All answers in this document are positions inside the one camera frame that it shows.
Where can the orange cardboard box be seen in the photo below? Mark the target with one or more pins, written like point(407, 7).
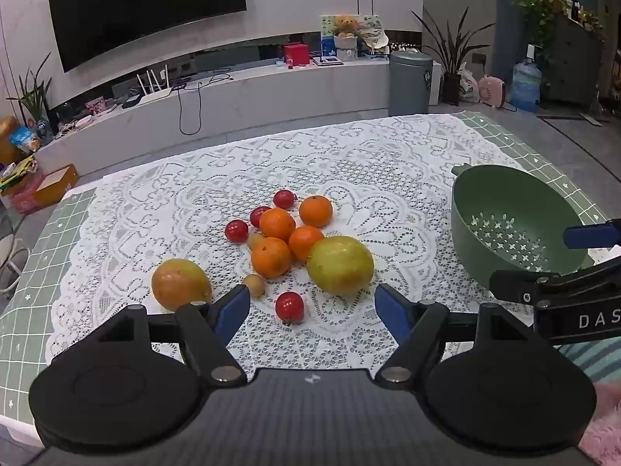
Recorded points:
point(53, 187)

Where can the orange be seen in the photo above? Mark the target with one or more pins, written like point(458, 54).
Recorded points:
point(316, 211)
point(277, 224)
point(305, 242)
point(270, 257)

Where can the thin-leaved potted plant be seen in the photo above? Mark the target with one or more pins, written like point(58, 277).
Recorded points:
point(34, 102)

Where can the green checked tablecloth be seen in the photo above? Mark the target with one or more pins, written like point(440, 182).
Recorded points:
point(29, 276)

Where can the teal striped cloth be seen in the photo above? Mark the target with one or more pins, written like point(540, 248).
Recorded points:
point(594, 357)

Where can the red cherry tomato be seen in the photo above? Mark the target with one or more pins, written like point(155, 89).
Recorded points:
point(255, 214)
point(284, 199)
point(236, 231)
point(289, 307)

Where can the small brown kiwi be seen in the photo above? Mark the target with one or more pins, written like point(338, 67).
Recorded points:
point(253, 240)
point(254, 285)

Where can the pink heater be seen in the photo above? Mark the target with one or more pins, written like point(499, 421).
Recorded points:
point(492, 91)

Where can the colourful picture board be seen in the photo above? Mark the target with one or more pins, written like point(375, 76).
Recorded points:
point(368, 26)

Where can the white router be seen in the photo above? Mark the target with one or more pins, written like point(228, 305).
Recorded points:
point(155, 96)

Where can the white television console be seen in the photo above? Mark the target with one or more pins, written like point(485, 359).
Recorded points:
point(291, 92)

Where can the white plastic bag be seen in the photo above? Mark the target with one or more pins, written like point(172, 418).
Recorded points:
point(468, 85)

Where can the black television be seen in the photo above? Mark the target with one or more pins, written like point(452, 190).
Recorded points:
point(145, 5)

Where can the blue snack bag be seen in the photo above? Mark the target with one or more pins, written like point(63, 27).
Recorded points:
point(25, 139)

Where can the long-leaved potted plant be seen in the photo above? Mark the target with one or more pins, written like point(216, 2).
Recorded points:
point(451, 90)

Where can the white knitted pot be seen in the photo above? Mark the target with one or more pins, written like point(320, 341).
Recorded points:
point(347, 49)

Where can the white lace tablecloth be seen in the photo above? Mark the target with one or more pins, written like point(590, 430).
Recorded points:
point(388, 179)

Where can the green trailing vine plant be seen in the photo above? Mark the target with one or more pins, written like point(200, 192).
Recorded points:
point(533, 5)

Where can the red box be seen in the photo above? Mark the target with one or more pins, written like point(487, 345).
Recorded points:
point(296, 54)

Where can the grey cabinet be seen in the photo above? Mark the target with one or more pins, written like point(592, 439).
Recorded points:
point(575, 63)

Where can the pink fluffy cloth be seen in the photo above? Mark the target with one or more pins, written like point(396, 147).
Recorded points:
point(604, 427)

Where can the blue water jug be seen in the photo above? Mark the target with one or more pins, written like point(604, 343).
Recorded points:
point(526, 85)

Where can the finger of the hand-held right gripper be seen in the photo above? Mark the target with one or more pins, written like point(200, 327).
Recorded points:
point(582, 236)
point(514, 287)

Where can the green colander bowl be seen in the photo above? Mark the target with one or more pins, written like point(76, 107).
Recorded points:
point(485, 194)

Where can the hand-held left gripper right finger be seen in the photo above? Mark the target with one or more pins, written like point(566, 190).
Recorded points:
point(390, 310)

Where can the yellow-green mango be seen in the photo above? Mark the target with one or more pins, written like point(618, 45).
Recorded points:
point(340, 264)

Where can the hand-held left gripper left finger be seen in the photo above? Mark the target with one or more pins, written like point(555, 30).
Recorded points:
point(234, 307)

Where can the grey trash can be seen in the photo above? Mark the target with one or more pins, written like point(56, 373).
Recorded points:
point(410, 82)

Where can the red-orange mango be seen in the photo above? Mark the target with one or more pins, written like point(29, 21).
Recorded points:
point(179, 284)

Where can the flat white scale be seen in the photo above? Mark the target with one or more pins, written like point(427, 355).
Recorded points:
point(327, 60)

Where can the white paper fan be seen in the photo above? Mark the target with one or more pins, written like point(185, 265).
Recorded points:
point(378, 41)

